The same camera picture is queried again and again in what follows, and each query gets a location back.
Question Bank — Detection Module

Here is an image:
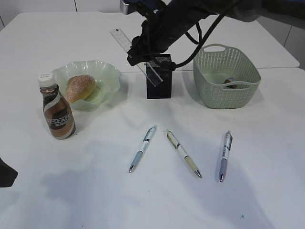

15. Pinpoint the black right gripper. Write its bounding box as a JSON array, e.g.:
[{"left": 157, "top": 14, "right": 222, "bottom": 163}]
[{"left": 127, "top": 21, "right": 186, "bottom": 66}]

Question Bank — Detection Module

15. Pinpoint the transparent plastic ruler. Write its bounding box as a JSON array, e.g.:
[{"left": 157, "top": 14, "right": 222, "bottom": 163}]
[{"left": 110, "top": 28, "right": 163, "bottom": 87}]

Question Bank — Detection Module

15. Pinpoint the brown paper ball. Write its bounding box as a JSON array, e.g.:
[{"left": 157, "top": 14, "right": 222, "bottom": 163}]
[{"left": 224, "top": 77, "right": 238, "bottom": 89}]

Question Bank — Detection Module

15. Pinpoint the sugared bread roll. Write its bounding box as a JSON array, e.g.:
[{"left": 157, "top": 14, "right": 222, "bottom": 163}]
[{"left": 65, "top": 74, "right": 96, "bottom": 104}]

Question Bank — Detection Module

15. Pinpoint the brown Nescafe coffee bottle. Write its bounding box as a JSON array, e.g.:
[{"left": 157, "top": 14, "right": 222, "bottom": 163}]
[{"left": 38, "top": 73, "right": 76, "bottom": 139}]

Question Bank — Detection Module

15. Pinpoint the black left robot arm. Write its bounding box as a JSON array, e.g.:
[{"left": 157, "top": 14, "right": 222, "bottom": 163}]
[{"left": 0, "top": 158, "right": 18, "bottom": 188}]

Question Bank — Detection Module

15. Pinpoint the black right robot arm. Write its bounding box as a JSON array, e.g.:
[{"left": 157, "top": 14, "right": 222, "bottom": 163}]
[{"left": 125, "top": 0, "right": 263, "bottom": 68}]

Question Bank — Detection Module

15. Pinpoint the black mesh pen holder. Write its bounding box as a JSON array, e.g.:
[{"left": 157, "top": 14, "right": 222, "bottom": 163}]
[{"left": 146, "top": 54, "right": 172, "bottom": 99}]

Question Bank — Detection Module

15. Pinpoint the green wavy glass plate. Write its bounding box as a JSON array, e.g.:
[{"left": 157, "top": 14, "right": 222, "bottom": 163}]
[{"left": 52, "top": 60, "right": 122, "bottom": 111}]

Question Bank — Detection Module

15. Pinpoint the green plastic basket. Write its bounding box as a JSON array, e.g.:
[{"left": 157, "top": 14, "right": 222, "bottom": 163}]
[{"left": 193, "top": 44, "right": 261, "bottom": 109}]

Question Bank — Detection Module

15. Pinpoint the blue grey pen left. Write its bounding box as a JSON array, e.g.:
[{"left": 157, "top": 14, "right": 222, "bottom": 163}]
[{"left": 129, "top": 125, "right": 157, "bottom": 173}]

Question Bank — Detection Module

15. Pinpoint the beige pen middle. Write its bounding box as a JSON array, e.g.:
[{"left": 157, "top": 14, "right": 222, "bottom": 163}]
[{"left": 165, "top": 129, "right": 202, "bottom": 178}]

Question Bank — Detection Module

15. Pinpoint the grey pen right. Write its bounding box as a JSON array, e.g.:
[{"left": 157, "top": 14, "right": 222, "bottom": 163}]
[{"left": 219, "top": 131, "right": 233, "bottom": 183}]

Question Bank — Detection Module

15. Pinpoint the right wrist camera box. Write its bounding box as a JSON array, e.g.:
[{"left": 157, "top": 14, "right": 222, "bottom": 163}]
[{"left": 119, "top": 0, "right": 148, "bottom": 15}]

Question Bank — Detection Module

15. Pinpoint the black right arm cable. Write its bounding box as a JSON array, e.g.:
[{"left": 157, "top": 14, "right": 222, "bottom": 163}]
[{"left": 145, "top": 0, "right": 239, "bottom": 71}]

